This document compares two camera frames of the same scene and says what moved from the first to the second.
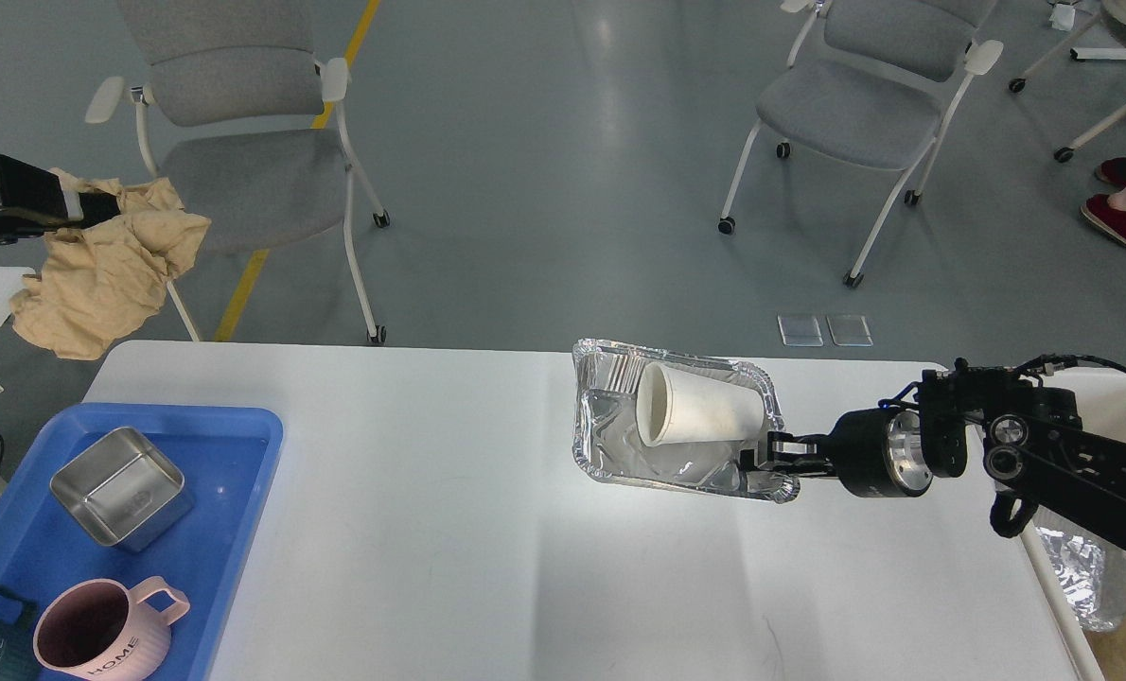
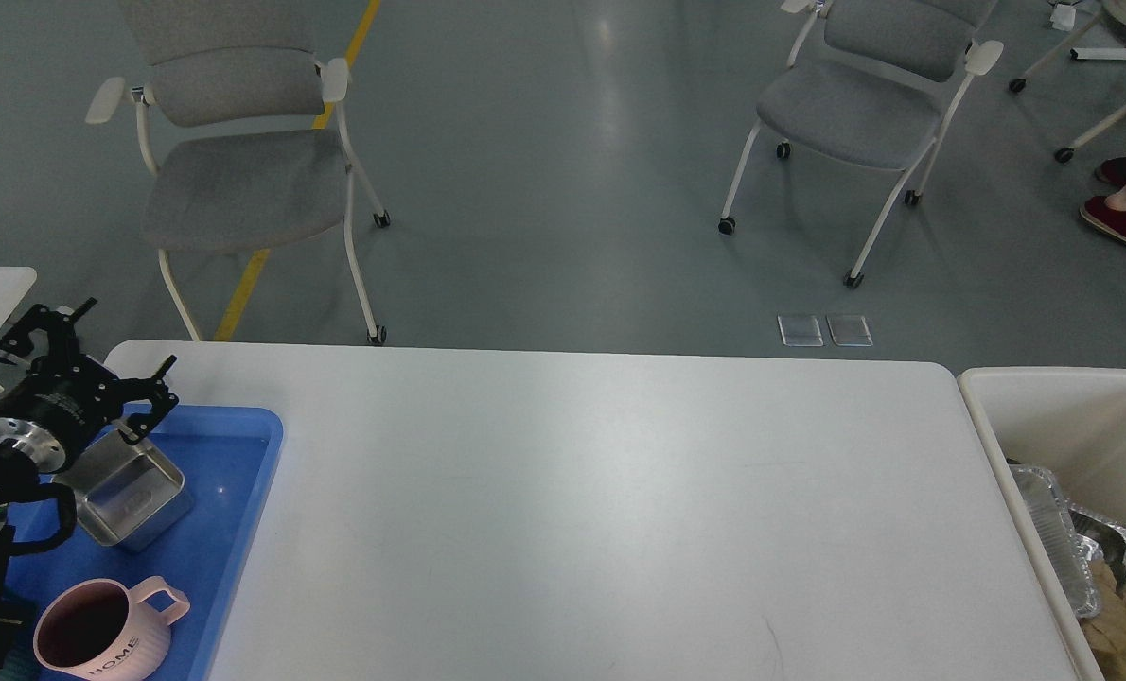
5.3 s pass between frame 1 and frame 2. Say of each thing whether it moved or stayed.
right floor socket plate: stayed
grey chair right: stayed
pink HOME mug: stayed
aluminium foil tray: moved
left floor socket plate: stayed
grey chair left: stayed
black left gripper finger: moved
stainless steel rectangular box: stayed
